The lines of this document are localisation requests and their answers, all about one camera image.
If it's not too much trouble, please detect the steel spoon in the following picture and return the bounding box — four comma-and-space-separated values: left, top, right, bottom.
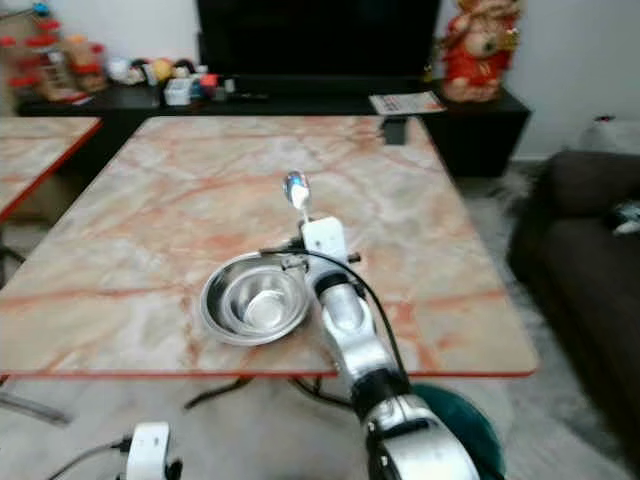
284, 170, 313, 227

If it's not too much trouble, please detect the small steel bowl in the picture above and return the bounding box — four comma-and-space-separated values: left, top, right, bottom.
225, 265, 301, 334

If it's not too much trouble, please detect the large steel bowl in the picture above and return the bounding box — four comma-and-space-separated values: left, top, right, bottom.
200, 252, 311, 347

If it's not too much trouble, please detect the small black box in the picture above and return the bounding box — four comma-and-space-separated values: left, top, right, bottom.
382, 115, 409, 146

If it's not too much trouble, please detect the white orange magazine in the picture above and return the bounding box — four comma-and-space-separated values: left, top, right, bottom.
368, 91, 447, 115

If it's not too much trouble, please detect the small white box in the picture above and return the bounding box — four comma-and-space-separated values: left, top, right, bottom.
165, 80, 193, 106

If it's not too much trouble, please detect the black television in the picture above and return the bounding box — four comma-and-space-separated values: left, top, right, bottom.
196, 0, 441, 79

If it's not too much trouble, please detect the black tv console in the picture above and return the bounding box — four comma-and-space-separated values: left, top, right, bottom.
15, 78, 531, 179

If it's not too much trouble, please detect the white blue round figurine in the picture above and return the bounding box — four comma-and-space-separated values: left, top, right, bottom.
108, 58, 133, 84

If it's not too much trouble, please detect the red gold statue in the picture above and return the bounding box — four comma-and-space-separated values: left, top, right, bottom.
440, 0, 523, 103

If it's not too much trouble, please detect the jar with orange contents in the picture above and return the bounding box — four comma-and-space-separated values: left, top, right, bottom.
65, 35, 106, 91

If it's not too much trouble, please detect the dark brown sofa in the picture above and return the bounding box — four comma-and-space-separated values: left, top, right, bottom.
508, 148, 640, 451

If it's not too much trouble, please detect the tall red-lid plastic jar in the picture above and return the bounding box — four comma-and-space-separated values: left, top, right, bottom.
25, 15, 66, 96

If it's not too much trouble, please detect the grey cushion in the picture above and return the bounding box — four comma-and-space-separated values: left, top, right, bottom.
575, 118, 640, 156

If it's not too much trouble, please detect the clear red-lid plastic jar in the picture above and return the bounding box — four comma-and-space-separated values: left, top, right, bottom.
3, 35, 29, 91

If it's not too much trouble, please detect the light wooden cabinet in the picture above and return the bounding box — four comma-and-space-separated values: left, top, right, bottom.
0, 10, 21, 116

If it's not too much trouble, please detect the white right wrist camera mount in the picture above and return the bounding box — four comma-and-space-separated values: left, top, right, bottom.
302, 217, 351, 276

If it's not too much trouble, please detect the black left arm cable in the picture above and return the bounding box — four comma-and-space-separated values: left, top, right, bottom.
50, 438, 133, 480

